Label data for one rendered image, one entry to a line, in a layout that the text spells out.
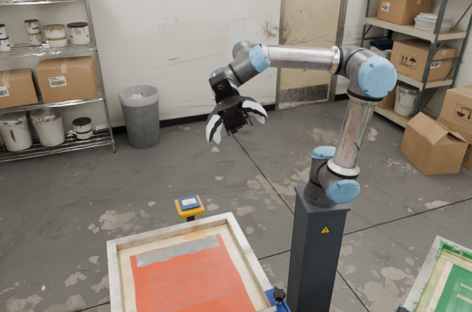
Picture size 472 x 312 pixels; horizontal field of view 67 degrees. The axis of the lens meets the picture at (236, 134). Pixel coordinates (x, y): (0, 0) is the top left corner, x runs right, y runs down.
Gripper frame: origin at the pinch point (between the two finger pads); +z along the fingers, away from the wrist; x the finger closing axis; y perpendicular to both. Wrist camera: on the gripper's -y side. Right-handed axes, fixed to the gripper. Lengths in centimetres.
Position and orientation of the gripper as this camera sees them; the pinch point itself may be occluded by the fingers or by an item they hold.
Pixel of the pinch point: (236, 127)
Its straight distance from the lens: 84.7
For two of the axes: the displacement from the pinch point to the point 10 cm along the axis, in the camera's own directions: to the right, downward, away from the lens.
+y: 3.8, 7.5, 5.5
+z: 1.7, 5.3, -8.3
